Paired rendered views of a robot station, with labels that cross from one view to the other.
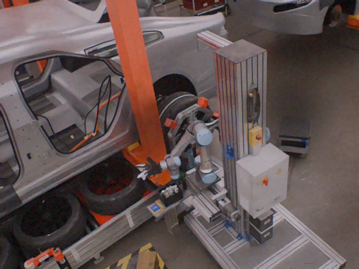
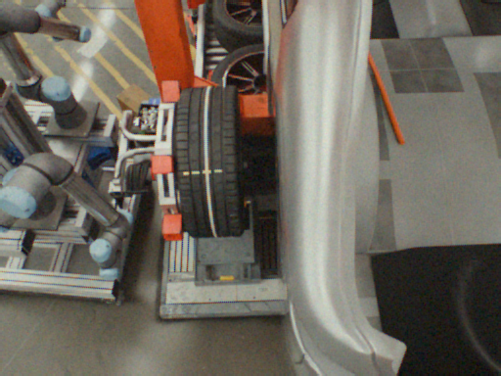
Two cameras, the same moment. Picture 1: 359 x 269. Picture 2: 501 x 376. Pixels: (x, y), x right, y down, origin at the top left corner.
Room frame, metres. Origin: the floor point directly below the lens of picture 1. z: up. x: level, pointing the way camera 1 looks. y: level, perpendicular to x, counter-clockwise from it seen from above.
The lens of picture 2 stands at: (3.93, -0.97, 2.59)
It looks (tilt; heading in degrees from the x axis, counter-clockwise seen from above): 59 degrees down; 123
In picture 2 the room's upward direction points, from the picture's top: 3 degrees counter-clockwise
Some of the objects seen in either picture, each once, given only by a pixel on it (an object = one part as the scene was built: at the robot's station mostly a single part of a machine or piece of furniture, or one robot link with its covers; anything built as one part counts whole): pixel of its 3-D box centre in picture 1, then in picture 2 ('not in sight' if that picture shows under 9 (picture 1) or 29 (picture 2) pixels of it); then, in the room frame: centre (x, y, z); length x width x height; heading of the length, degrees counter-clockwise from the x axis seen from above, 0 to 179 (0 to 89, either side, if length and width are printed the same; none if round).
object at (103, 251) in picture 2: not in sight; (105, 249); (3.02, -0.64, 0.95); 0.11 x 0.08 x 0.11; 99
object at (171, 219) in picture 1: (170, 217); not in sight; (2.47, 0.22, 0.21); 0.10 x 0.10 x 0.42; 32
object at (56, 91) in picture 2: (202, 164); (58, 93); (2.33, -0.15, 0.98); 0.13 x 0.12 x 0.14; 11
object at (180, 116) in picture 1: (192, 132); (176, 164); (2.97, -0.14, 0.85); 0.54 x 0.07 x 0.54; 122
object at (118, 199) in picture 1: (112, 184); (265, 93); (2.88, 0.78, 0.39); 0.66 x 0.66 x 0.24
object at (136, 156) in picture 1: (139, 151); (248, 104); (2.99, 0.43, 0.69); 0.52 x 0.17 x 0.35; 32
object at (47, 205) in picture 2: not in sight; (34, 199); (2.55, -0.60, 0.87); 0.15 x 0.15 x 0.10
